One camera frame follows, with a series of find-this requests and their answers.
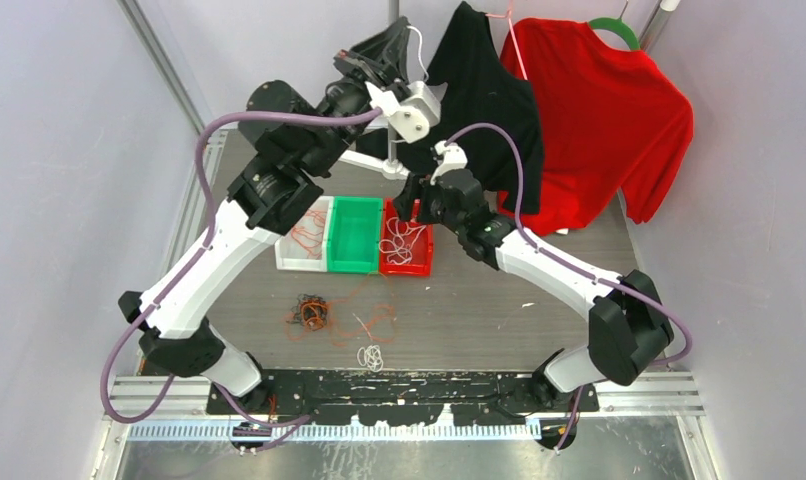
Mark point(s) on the red plastic bin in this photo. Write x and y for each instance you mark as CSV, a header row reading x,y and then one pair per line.
x,y
405,248

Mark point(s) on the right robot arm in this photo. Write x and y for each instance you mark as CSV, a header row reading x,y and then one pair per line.
x,y
627,329

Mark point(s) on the aluminium frame rail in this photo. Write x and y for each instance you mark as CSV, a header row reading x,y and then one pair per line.
x,y
153,44

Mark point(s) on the red t-shirt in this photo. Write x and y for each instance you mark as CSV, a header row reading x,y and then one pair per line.
x,y
612,123

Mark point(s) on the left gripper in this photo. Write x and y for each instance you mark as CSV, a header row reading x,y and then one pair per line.
x,y
389,47

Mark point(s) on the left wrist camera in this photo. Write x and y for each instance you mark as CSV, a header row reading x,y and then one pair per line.
x,y
411,118

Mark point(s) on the white plastic bin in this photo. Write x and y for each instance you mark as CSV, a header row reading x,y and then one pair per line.
x,y
304,247

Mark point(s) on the black t-shirt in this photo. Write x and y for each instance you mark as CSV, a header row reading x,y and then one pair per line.
x,y
506,152

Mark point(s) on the green plastic bin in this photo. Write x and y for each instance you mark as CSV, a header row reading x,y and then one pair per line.
x,y
354,235

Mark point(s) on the garment rack pole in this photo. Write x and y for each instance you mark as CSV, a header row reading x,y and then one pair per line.
x,y
393,13

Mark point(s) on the white rack base foot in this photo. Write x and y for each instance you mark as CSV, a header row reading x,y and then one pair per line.
x,y
389,169

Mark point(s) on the green hanger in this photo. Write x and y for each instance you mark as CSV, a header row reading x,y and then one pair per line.
x,y
618,27

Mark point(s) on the pink hanger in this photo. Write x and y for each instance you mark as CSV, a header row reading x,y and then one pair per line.
x,y
507,16

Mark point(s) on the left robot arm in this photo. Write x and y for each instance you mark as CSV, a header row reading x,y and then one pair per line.
x,y
296,143

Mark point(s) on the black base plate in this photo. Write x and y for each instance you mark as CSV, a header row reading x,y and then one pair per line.
x,y
406,398

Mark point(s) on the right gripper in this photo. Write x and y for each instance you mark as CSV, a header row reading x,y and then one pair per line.
x,y
411,191

